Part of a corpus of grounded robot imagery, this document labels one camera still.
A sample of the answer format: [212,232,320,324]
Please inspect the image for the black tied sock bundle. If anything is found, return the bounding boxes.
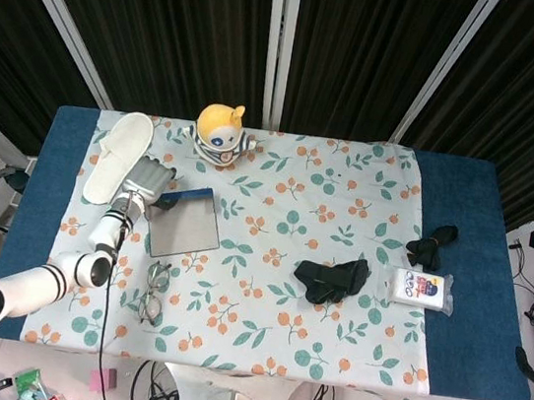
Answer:
[402,218,461,274]

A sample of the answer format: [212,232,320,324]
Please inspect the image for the pink foam block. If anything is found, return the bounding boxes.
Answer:
[86,366,120,395]

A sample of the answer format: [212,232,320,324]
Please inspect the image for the white tissue pack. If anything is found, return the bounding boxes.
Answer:
[382,263,460,317]

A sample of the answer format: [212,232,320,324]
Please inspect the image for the green snack packet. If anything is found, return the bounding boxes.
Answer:
[10,365,48,400]

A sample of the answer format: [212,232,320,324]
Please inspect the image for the black pleated curtain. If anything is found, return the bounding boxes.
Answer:
[279,0,486,158]
[392,0,534,234]
[6,0,282,132]
[0,0,115,163]

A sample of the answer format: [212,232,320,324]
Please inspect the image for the black fabric strap garment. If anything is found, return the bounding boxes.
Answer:
[289,249,374,312]

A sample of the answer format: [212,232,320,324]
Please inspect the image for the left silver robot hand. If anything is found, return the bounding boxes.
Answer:
[118,152,188,215]

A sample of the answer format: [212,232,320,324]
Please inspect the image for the blue table cover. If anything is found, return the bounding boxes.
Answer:
[0,92,534,400]

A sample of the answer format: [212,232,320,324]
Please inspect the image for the thin-framed eyeglasses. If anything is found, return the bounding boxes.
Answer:
[135,257,175,329]

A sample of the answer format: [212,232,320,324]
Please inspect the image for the floral orange berry tablecloth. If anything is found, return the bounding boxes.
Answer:
[15,97,465,400]

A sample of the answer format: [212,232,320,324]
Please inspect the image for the white disposable slipper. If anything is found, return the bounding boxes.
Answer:
[80,105,158,212]

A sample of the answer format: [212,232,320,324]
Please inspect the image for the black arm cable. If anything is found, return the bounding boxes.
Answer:
[88,190,139,400]

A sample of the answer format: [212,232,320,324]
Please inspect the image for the yellow plush toy striped shirt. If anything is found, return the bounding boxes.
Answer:
[174,96,263,175]

